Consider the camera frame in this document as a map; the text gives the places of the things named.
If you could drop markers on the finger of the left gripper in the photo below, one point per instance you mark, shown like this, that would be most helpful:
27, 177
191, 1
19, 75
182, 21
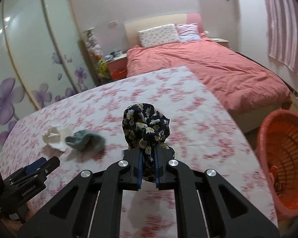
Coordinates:
48, 167
35, 165

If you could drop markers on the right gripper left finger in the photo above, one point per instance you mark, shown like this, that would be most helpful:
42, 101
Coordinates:
90, 205

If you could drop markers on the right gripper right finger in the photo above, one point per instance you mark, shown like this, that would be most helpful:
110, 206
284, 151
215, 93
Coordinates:
207, 205

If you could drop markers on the black floral scrunchie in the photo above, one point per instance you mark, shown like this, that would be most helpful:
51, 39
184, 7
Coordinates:
145, 128

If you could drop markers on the crumpled white paper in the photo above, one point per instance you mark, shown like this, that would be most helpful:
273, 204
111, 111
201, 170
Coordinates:
55, 137

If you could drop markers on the grey green sock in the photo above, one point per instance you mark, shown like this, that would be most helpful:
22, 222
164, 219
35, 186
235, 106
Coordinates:
85, 139

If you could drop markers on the floral pink white tablecloth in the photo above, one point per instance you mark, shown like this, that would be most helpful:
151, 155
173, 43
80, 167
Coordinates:
202, 133

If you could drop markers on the orange plastic basket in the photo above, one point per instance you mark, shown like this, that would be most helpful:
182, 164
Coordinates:
277, 152

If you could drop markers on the floral sliding wardrobe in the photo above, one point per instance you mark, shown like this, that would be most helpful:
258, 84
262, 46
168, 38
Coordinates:
42, 59

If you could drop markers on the pink bedside table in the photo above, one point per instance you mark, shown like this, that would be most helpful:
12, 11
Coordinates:
118, 67

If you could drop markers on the coral pink duvet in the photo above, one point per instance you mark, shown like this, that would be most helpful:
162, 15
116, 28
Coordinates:
240, 84

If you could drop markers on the hanging plush toys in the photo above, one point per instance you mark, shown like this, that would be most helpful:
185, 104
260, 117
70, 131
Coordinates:
95, 52

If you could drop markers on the beige pink headboard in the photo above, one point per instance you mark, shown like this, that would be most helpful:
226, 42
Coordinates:
132, 28

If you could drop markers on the right bedside table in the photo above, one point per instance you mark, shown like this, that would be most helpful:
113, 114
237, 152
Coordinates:
221, 41

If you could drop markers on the floral white pillow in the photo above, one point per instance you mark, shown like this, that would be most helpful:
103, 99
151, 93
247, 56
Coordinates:
160, 35

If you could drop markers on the pink striped pillow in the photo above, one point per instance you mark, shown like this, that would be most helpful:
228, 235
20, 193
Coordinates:
188, 32

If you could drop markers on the pink striped curtain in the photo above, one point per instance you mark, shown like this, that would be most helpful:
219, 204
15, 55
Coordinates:
283, 32

